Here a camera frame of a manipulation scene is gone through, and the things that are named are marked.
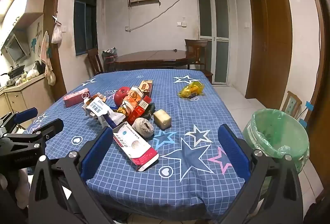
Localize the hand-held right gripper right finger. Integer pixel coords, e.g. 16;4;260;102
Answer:
218;124;303;224

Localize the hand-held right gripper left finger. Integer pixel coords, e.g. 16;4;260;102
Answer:
28;126;114;224

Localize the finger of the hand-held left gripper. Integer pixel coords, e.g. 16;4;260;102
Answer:
0;107;39;134
4;118;64;148

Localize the white red medicine box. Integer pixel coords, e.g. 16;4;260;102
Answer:
113;121;159;172

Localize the grey towel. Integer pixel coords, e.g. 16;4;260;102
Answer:
132;117;155;140

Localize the trash bin with green bag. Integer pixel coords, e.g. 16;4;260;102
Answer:
242;108;310;199

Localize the green scrub pad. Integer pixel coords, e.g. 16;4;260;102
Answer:
146;103;156;119

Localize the kitchen counter cabinet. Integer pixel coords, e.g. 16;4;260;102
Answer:
0;73;56;117

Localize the white foil sachet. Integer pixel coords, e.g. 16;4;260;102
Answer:
102;112;124;129

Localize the pink flat box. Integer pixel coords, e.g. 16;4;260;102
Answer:
63;88;91;108

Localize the torn white blue box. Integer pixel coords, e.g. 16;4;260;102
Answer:
82;96;115;128

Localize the hanging pale bag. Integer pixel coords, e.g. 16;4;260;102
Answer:
47;69;57;86

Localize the black wok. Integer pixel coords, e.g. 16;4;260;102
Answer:
1;65;26;79

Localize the red apple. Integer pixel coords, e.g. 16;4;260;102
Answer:
114;86;132;107

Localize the hanging pink cloth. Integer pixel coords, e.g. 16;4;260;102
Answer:
40;31;52;77

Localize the blue checkered tablecloth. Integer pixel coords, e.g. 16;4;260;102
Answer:
23;69;261;217

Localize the range hood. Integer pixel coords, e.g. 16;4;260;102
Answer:
0;32;30;63

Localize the yellow plastic bag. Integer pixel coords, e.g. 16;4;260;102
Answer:
179;81;205;98

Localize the small chair with green back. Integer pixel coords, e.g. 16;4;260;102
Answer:
281;91;302;121

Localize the dark wooden chair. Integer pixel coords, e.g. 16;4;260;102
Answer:
185;39;214;84
86;48;104;76

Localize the brown printed long carton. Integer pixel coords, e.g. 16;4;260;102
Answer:
139;80;154;98

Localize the hanging white plastic bag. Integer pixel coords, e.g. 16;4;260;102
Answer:
51;21;63;44

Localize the pile of bags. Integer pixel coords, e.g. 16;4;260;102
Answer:
101;48;118;65

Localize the dark wooden dining table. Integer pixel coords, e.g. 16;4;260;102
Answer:
113;50;198;71

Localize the dark window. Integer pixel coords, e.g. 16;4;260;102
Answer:
74;0;98;56

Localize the brown wooden door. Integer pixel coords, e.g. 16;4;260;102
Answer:
247;0;293;110

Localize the glass double door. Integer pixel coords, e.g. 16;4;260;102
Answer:
196;0;230;85

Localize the teal flower wall decal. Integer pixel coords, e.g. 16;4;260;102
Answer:
30;23;43;53

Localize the kitchen wall cabinet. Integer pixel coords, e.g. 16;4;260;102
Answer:
0;0;44;46

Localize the wall wire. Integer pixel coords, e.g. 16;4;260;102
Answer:
125;0;198;32

